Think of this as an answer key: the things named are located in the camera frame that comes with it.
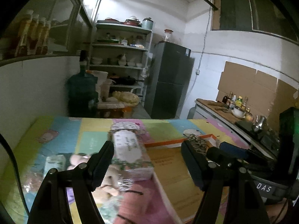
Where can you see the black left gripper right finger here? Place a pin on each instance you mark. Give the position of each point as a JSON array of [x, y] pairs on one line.
[[213, 171]]

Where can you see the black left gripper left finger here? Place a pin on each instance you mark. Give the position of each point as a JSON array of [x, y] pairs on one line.
[[51, 203]]

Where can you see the black gas stove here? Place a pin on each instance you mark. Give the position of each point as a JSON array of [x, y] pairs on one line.
[[271, 140]]

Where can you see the small green white packet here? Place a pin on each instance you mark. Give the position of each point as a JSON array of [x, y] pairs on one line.
[[56, 161]]

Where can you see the beige plush toy in bag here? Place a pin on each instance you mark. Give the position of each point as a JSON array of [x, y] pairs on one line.
[[113, 184]]

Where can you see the steel kettle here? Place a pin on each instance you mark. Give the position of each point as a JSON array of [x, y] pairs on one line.
[[259, 124]]

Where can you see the colourful patchwork play mat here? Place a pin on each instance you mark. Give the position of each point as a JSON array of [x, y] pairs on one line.
[[31, 154]]

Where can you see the green tissue pack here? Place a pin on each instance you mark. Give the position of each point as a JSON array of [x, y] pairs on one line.
[[92, 141]]

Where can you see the leopard print scrunchie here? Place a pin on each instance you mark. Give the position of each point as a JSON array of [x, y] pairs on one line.
[[199, 144]]

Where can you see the white bowl on counter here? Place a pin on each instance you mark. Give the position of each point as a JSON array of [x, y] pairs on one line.
[[238, 112]]

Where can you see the kitchen counter wooden top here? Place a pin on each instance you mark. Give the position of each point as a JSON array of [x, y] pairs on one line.
[[240, 128]]

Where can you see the yellow condiment bottle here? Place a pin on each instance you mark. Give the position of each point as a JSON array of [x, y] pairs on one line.
[[238, 102]]

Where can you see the pink plush toy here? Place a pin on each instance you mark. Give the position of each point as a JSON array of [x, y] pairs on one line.
[[142, 205]]

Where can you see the flat cardboard box orange rim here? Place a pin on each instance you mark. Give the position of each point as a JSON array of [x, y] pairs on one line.
[[179, 193]]

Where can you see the floral tissue pack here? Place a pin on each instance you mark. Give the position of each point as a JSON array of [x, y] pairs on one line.
[[130, 155]]

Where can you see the green water jug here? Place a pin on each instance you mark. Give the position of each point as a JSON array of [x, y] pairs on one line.
[[82, 94]]

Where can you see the yellow bag of food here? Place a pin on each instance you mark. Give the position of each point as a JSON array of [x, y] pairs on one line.
[[127, 98]]

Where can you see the dark grey refrigerator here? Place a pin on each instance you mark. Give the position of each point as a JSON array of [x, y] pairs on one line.
[[169, 75]]

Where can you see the white metal shelf rack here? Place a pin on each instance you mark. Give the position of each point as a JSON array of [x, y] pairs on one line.
[[122, 50]]

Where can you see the glass jar on refrigerator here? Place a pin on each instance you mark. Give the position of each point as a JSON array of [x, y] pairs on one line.
[[168, 35]]

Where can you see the light blue pot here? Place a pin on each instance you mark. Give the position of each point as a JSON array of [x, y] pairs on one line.
[[147, 23]]

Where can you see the cardboard wall panel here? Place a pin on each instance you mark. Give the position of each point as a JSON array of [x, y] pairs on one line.
[[267, 95]]

